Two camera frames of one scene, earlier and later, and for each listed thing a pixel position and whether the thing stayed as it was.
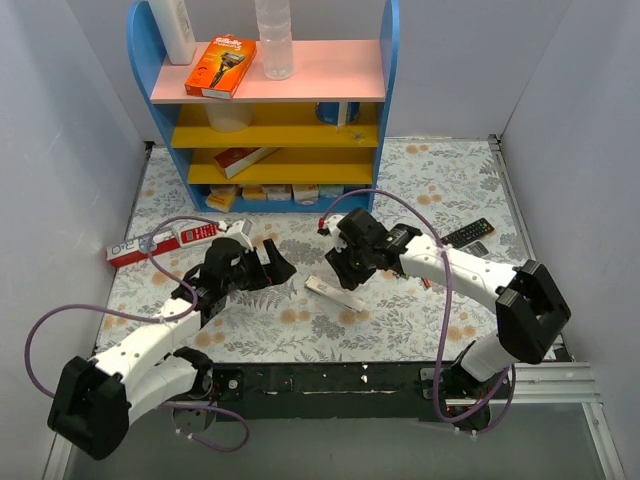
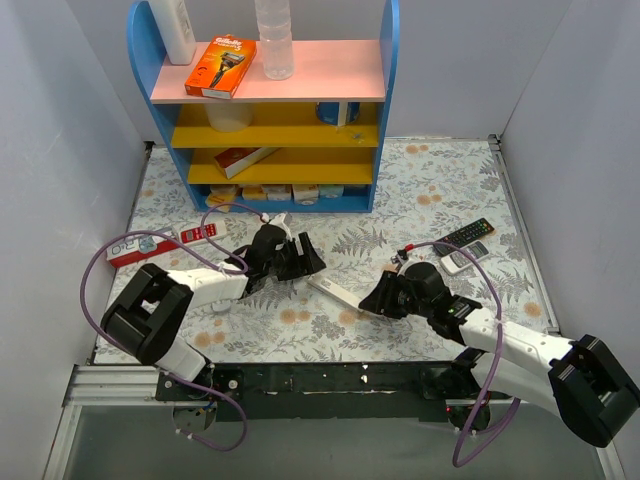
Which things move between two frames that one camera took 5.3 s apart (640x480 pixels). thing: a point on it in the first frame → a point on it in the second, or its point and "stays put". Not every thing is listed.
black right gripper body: (351, 261) → (388, 295)
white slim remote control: (334, 293) stays put
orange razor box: (221, 66) stays put
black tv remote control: (468, 233) stays put
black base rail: (393, 392) stays put
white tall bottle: (176, 30) stays put
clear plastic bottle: (273, 17) stays put
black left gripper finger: (274, 255) → (308, 249)
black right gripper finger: (350, 270) → (389, 297)
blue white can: (338, 113) stays put
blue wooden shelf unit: (308, 144) stays put
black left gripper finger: (280, 270) → (310, 262)
